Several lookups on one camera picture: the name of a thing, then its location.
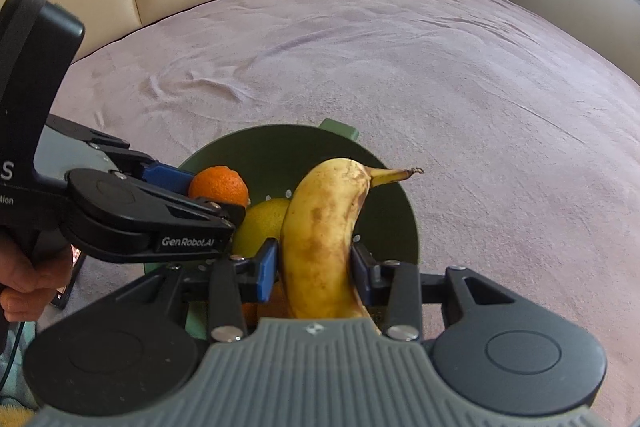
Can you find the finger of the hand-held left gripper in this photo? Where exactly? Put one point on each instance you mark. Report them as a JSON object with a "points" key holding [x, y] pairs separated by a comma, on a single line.
{"points": [[200, 227], [167, 177]]}

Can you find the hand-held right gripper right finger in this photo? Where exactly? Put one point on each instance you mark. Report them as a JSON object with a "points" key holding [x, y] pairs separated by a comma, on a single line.
{"points": [[359, 269]]}

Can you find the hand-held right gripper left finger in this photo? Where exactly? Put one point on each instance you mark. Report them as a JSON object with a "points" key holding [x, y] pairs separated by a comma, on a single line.
{"points": [[267, 269]]}

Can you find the yellow-green lemon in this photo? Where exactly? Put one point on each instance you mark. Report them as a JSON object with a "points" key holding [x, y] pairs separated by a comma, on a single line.
{"points": [[260, 224]]}

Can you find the spotted yellow banana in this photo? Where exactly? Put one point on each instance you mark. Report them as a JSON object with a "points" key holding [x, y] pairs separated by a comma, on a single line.
{"points": [[320, 227]]}

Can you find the green colander bowl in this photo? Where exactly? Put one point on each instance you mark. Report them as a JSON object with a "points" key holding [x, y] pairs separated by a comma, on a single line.
{"points": [[280, 152]]}

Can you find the person's left hand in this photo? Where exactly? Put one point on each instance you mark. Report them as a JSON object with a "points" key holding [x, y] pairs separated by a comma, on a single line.
{"points": [[30, 287]]}

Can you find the smartphone with lit screen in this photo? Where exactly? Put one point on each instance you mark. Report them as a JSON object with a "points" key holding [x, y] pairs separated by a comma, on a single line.
{"points": [[70, 287]]}

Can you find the pink bed blanket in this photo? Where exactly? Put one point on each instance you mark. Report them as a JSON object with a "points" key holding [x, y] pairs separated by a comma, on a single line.
{"points": [[400, 82]]}

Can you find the teal striped cloth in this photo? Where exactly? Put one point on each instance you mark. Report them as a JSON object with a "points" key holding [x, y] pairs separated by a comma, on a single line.
{"points": [[15, 367]]}

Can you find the yellow fuzzy cloth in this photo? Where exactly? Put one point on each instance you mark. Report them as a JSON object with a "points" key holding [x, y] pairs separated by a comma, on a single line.
{"points": [[15, 417]]}

